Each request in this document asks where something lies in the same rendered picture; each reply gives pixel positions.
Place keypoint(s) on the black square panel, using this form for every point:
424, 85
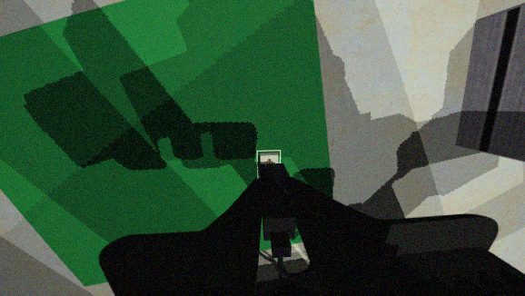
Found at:
305, 286

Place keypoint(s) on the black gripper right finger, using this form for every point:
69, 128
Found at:
351, 253

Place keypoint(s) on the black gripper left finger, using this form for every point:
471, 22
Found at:
224, 254

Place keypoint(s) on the green circuit board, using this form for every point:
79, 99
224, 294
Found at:
153, 116

